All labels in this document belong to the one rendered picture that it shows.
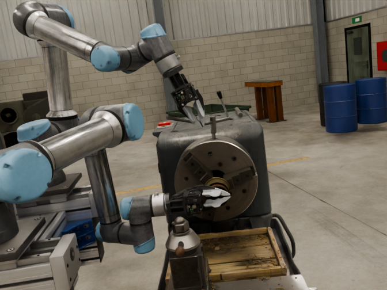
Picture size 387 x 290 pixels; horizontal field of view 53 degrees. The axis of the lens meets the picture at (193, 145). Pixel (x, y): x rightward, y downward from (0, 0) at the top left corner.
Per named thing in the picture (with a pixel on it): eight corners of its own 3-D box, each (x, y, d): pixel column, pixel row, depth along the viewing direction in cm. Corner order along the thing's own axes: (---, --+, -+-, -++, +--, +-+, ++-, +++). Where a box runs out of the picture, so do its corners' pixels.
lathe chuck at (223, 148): (178, 214, 159) (173, 138, 153) (256, 211, 157) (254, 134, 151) (177, 222, 150) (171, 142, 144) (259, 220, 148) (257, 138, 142)
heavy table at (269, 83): (247, 117, 1111) (243, 82, 1093) (261, 115, 1120) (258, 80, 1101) (270, 122, 956) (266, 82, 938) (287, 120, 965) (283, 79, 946)
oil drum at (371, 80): (350, 122, 825) (348, 80, 808) (375, 118, 836) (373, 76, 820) (368, 125, 767) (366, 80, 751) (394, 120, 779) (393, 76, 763)
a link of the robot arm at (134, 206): (126, 217, 135) (122, 194, 134) (157, 213, 135) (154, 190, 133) (121, 226, 128) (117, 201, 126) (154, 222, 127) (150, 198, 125)
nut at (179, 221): (173, 229, 89) (171, 214, 89) (190, 227, 89) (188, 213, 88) (171, 236, 85) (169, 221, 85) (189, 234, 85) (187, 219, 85)
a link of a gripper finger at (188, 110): (194, 133, 127) (180, 108, 125) (194, 130, 133) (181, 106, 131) (202, 129, 126) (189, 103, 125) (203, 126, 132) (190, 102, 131)
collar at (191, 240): (167, 238, 92) (166, 226, 91) (200, 235, 91) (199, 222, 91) (163, 254, 84) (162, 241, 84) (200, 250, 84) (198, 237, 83)
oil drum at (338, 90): (319, 130, 778) (316, 86, 762) (346, 126, 790) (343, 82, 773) (336, 134, 721) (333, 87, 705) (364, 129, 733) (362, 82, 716)
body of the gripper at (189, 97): (178, 110, 124) (159, 76, 122) (180, 107, 132) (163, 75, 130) (199, 98, 123) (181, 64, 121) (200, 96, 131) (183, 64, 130)
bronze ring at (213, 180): (202, 175, 139) (202, 185, 130) (228, 172, 139) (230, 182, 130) (204, 199, 142) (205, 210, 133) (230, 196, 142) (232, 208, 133)
